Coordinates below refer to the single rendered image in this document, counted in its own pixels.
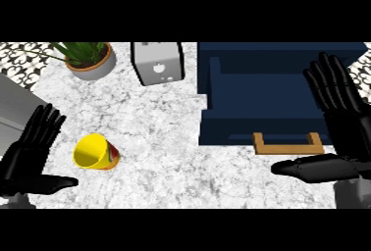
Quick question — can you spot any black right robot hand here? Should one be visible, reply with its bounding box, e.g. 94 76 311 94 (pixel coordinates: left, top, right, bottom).
269 51 371 184

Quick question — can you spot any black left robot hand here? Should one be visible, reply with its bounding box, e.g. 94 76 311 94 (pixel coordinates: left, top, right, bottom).
0 103 80 199

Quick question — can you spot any potted green plant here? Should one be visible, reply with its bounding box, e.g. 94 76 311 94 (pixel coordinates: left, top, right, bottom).
20 42 117 81

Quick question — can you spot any dark blue drawer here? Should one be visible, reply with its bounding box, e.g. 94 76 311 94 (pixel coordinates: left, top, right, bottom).
198 56 339 147

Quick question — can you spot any wooden drawer handle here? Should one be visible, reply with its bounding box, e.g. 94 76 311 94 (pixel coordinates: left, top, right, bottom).
253 131 327 156

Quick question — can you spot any grey appliance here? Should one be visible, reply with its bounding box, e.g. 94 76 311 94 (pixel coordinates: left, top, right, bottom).
0 73 49 161

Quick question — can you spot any yellow cup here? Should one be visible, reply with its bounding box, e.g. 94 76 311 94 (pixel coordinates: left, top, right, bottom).
73 132 122 172

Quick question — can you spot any dark blue cabinet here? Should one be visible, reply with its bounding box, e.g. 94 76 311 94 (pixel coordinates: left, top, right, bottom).
196 42 370 96

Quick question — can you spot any silver toaster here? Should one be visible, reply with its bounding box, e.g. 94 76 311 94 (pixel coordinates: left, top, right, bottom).
129 42 187 87

